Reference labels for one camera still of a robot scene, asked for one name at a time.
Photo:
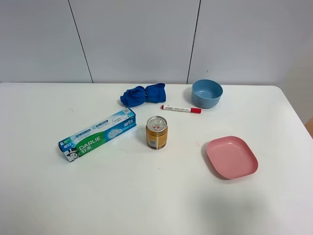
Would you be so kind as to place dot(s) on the yellow drink can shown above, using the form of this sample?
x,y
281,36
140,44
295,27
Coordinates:
x,y
156,132

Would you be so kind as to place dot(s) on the red and white marker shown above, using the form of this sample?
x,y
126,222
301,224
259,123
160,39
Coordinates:
x,y
180,109

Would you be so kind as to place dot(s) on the pink plastic plate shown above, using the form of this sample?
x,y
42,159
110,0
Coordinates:
x,y
231,157

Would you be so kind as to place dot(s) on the Darlie toothpaste box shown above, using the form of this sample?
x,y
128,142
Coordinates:
x,y
88,139

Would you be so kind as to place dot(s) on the blue cloth bundle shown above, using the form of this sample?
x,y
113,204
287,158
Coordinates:
x,y
140,95

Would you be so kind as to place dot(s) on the blue plastic bowl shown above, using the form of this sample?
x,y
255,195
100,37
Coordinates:
x,y
206,93

